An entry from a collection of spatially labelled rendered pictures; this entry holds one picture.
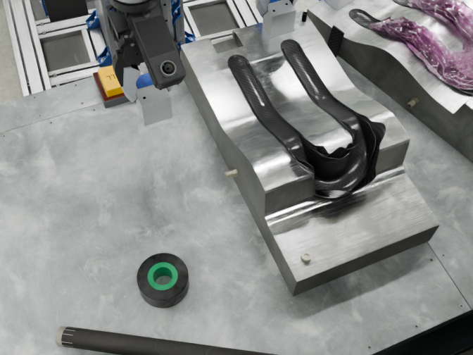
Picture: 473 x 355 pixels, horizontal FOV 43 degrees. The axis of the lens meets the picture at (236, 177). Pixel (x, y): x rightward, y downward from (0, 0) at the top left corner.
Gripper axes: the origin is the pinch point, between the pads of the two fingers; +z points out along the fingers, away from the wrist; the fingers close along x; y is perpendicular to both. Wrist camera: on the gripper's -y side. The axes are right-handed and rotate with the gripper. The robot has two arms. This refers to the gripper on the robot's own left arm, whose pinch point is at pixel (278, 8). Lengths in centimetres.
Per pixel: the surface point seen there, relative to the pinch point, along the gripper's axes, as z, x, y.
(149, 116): 1.2, 30.5, -14.7
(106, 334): 10, 48, -44
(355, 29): 7.6, -16.2, -3.5
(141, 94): -2.0, 30.7, -12.4
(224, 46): 7.1, 10.4, 1.2
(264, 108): 5.8, 10.2, -16.6
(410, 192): 7.7, -5.7, -40.9
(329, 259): 8.0, 12.6, -46.4
